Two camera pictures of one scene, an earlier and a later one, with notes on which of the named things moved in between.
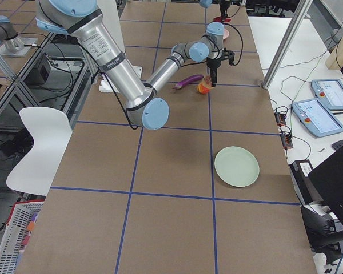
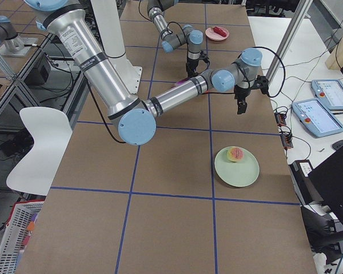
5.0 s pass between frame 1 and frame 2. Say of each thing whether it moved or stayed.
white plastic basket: stayed
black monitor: stayed
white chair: stayed
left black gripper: moved
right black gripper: moved
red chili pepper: moved
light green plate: stayed
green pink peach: moved
